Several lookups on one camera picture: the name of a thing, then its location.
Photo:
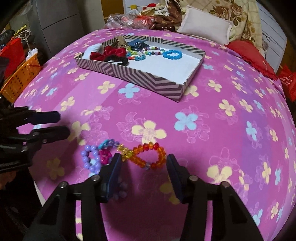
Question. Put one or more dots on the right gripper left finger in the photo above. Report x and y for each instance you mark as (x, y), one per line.
(96, 190)

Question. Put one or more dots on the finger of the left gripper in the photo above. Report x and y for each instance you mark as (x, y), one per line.
(50, 134)
(39, 118)

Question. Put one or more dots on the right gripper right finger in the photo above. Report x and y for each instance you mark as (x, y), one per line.
(193, 191)

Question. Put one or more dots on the pink blue bead cluster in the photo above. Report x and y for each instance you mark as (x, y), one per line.
(104, 150)

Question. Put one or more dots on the white fluffy scrunchie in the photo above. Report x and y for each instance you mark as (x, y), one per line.
(96, 48)

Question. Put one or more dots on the red velvet bow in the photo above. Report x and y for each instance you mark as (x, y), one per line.
(110, 54)

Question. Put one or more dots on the brown leopard print bow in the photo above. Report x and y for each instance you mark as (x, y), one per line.
(120, 42)

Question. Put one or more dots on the orange plastic basket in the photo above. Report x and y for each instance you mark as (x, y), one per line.
(15, 85)

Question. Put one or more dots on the red storage box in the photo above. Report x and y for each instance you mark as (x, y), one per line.
(14, 52)

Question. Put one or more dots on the pink floral bed sheet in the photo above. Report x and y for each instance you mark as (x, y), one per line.
(232, 124)

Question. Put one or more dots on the grey refrigerator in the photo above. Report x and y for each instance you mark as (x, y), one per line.
(56, 24)

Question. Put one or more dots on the striped white tray box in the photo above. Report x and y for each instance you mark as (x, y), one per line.
(166, 77)

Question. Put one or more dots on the clear plastic bag of items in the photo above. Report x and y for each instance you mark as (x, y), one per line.
(130, 20)

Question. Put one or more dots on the red heart cushion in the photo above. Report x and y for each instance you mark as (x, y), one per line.
(250, 54)

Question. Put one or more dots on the red gift bag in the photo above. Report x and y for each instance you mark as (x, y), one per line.
(288, 81)

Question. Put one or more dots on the santa plush toy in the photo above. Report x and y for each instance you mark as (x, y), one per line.
(149, 6)

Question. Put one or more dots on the white square pillow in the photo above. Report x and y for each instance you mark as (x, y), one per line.
(204, 25)

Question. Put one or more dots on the beige floral quilt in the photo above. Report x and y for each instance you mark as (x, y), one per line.
(244, 15)

